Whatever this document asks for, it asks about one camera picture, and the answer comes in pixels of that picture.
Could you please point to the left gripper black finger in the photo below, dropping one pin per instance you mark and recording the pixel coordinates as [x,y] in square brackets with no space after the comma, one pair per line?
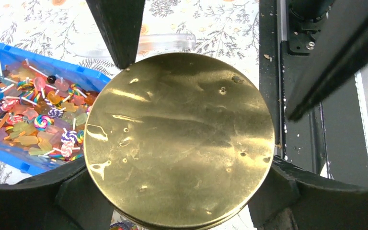
[64,198]
[291,198]

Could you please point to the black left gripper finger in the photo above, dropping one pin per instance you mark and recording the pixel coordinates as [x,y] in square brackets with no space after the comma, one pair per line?
[341,50]
[119,22]

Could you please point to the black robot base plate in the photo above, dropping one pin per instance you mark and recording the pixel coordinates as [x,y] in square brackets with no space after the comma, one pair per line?
[331,138]

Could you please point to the translucent plastic scoop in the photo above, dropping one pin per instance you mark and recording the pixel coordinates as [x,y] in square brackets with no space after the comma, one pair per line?
[165,43]

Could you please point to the blue plastic candy bin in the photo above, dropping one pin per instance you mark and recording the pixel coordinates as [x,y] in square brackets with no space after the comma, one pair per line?
[44,105]

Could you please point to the round cream jar lid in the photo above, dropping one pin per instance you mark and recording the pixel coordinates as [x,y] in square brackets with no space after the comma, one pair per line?
[179,141]

